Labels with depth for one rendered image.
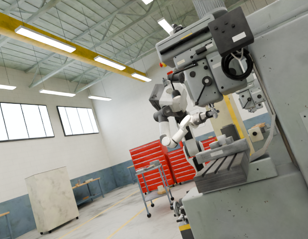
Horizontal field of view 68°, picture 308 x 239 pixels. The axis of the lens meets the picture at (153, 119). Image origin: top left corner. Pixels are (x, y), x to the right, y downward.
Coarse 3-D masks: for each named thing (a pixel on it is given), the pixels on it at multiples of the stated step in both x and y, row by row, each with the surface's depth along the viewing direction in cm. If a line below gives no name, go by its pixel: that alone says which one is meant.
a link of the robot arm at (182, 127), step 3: (186, 117) 187; (189, 117) 184; (183, 120) 188; (186, 120) 184; (189, 120) 184; (180, 123) 189; (183, 123) 185; (186, 123) 184; (180, 126) 188; (183, 126) 185; (183, 129) 186; (186, 129) 191; (186, 132) 188
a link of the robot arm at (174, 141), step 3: (180, 129) 188; (177, 132) 189; (180, 132) 188; (183, 132) 187; (174, 135) 190; (177, 135) 188; (180, 135) 188; (183, 135) 188; (171, 138) 194; (174, 138) 189; (177, 138) 188; (180, 138) 188; (171, 141) 189; (174, 141) 189; (177, 141) 188; (171, 144) 189; (174, 144) 189; (177, 144) 195; (171, 147) 195; (174, 147) 196
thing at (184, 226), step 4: (180, 224) 213; (184, 224) 210; (188, 224) 208; (180, 228) 209; (184, 228) 209; (188, 228) 208; (184, 232) 208; (188, 232) 208; (184, 236) 208; (188, 236) 207; (192, 236) 206
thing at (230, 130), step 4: (232, 124) 208; (224, 128) 197; (228, 128) 196; (232, 128) 195; (236, 128) 211; (224, 132) 197; (228, 132) 196; (232, 132) 195; (236, 132) 194; (228, 136) 196; (232, 136) 195; (236, 136) 194
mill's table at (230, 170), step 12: (228, 156) 147; (240, 156) 128; (204, 168) 130; (216, 168) 116; (228, 168) 109; (240, 168) 104; (204, 180) 110; (216, 180) 108; (228, 180) 106; (240, 180) 104
